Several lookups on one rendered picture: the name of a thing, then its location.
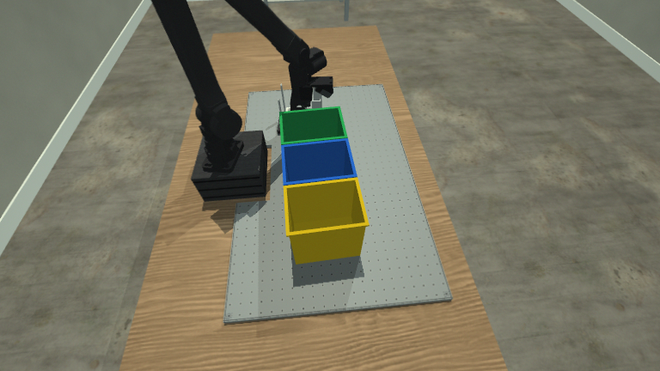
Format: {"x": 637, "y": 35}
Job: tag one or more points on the yellow open-top bin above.
{"x": 316, "y": 211}

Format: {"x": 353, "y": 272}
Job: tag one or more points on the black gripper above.
{"x": 295, "y": 99}

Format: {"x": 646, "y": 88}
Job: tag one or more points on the green bin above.
{"x": 312, "y": 125}

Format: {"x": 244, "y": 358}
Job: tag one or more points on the blue open bin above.
{"x": 317, "y": 161}

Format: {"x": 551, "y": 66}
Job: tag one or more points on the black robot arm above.
{"x": 219, "y": 124}

